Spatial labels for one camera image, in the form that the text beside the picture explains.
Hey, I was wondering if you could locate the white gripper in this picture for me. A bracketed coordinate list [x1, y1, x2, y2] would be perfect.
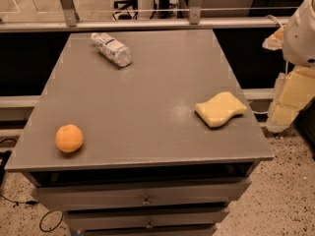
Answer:
[262, 15, 315, 133]

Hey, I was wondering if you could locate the clear plastic water bottle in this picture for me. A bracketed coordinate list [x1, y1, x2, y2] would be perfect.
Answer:
[91, 32, 132, 67]

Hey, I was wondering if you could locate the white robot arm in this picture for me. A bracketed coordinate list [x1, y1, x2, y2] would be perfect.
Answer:
[262, 0, 315, 133]

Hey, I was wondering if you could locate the yellow sponge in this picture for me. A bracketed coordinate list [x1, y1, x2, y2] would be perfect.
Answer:
[195, 91, 247, 128]

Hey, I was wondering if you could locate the grey drawer cabinet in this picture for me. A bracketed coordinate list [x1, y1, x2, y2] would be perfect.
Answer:
[7, 29, 272, 236]

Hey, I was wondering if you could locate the grey drawer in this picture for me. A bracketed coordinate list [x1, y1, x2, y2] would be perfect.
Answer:
[31, 177, 251, 211]
[64, 206, 229, 230]

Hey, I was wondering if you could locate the orange fruit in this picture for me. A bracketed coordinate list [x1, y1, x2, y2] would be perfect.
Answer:
[55, 124, 84, 153]

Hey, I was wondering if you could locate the top grey drawer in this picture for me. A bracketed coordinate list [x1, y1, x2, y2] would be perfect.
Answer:
[31, 177, 251, 211]

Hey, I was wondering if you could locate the metal railing frame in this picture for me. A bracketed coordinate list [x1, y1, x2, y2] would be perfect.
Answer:
[0, 0, 303, 33]

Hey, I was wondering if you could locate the black floor cable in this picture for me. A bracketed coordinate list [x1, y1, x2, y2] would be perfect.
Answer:
[0, 138, 64, 233]

